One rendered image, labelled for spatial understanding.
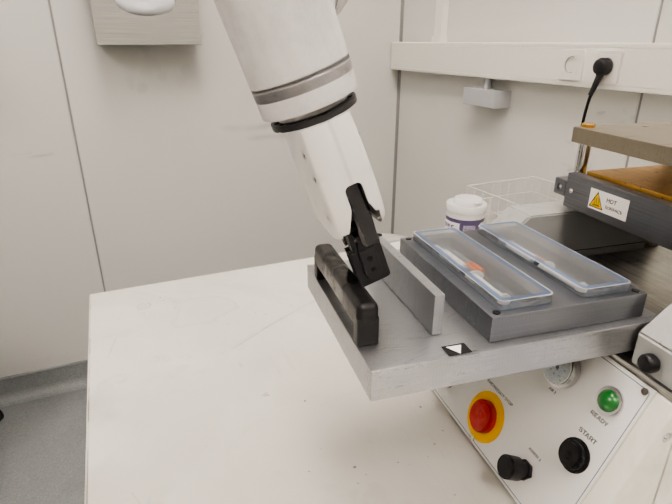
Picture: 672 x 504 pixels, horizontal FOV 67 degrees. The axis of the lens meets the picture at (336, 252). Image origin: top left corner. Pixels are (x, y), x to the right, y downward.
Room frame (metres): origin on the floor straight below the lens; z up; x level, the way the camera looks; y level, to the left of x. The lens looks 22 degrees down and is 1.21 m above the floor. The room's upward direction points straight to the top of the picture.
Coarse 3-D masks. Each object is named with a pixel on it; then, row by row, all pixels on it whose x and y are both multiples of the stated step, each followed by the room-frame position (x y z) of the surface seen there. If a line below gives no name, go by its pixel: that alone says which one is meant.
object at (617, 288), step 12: (480, 228) 0.58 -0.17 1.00; (492, 240) 0.56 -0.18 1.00; (516, 252) 0.51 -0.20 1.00; (576, 252) 0.50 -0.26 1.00; (528, 264) 0.49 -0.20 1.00; (540, 264) 0.47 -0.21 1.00; (552, 276) 0.45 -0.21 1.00; (576, 288) 0.42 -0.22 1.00; (600, 288) 0.42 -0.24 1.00; (612, 288) 0.42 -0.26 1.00; (624, 288) 0.43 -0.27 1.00
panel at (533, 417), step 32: (480, 384) 0.53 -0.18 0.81; (512, 384) 0.49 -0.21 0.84; (544, 384) 0.46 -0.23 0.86; (576, 384) 0.43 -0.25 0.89; (608, 384) 0.41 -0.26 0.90; (640, 384) 0.39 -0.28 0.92; (512, 416) 0.47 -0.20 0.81; (544, 416) 0.44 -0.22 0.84; (576, 416) 0.41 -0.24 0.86; (608, 416) 0.39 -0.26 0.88; (640, 416) 0.37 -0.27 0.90; (480, 448) 0.48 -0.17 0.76; (512, 448) 0.44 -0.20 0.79; (544, 448) 0.42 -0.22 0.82; (608, 448) 0.37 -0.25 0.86; (544, 480) 0.40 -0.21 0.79; (576, 480) 0.37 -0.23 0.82
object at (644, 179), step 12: (624, 168) 0.66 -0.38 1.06; (636, 168) 0.66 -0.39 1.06; (648, 168) 0.66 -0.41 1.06; (660, 168) 0.66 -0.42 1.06; (612, 180) 0.60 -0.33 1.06; (624, 180) 0.60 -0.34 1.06; (636, 180) 0.60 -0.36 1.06; (648, 180) 0.60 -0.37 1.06; (660, 180) 0.60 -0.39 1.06; (648, 192) 0.55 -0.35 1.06; (660, 192) 0.54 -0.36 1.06
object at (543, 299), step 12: (456, 228) 0.58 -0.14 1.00; (420, 240) 0.54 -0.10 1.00; (432, 252) 0.52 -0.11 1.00; (492, 252) 0.50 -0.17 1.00; (444, 264) 0.49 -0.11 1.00; (468, 276) 0.47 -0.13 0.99; (528, 276) 0.44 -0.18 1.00; (480, 288) 0.42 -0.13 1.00; (492, 300) 0.40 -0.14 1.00; (516, 300) 0.39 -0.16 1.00; (528, 300) 0.40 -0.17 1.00; (540, 300) 0.40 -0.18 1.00
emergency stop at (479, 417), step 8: (480, 400) 0.51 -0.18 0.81; (488, 400) 0.51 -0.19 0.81; (472, 408) 0.51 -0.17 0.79; (480, 408) 0.50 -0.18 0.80; (488, 408) 0.49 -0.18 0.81; (472, 416) 0.50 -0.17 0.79; (480, 416) 0.49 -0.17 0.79; (488, 416) 0.48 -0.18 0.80; (496, 416) 0.48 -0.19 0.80; (472, 424) 0.50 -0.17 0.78; (480, 424) 0.49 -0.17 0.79; (488, 424) 0.48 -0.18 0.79; (480, 432) 0.48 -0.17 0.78; (488, 432) 0.48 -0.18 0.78
